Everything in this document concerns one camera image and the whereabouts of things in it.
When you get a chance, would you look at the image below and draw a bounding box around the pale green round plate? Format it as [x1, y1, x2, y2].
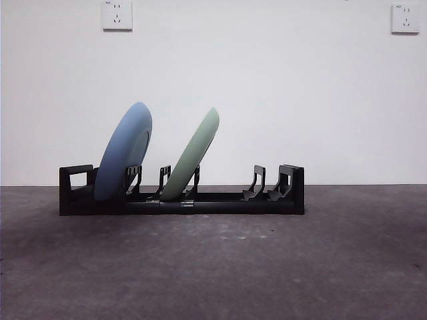
[161, 106, 221, 202]

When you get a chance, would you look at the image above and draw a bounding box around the pale blue round plate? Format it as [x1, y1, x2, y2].
[93, 101, 153, 202]

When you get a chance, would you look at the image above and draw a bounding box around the black plastic plate rack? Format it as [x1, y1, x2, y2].
[59, 163, 306, 217]

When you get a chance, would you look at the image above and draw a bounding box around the white wall socket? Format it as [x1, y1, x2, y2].
[391, 3, 421, 35]
[102, 0, 133, 33]

